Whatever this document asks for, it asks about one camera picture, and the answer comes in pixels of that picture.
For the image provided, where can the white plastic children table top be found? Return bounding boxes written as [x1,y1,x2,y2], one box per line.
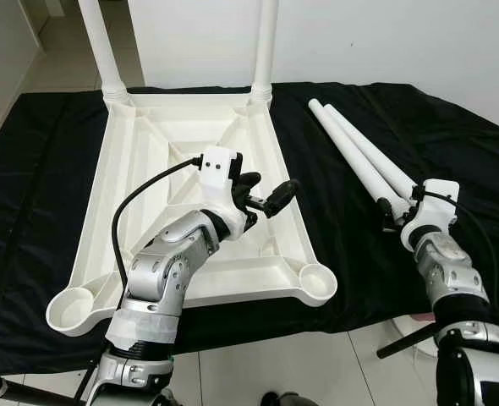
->
[47,85,339,337]

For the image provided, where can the white plastic table leg tube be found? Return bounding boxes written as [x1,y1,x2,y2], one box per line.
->
[323,103,419,197]
[249,0,280,104]
[79,0,132,107]
[309,99,398,222]

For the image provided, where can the black robot right foot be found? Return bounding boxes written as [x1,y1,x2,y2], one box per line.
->
[262,391,305,406]

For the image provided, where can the black tablecloth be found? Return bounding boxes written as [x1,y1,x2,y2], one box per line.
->
[0,82,499,377]

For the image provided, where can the grey metal table leg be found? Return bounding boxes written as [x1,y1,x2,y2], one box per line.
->
[0,376,81,406]

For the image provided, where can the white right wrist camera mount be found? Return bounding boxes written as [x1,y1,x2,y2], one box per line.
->
[400,178,460,246]

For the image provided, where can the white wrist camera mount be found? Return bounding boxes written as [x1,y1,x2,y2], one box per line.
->
[195,145,259,233]
[400,178,460,246]

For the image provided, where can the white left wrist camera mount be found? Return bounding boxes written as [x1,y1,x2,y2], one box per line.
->
[195,145,259,233]

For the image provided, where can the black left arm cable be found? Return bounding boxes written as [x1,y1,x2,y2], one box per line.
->
[112,155,204,288]

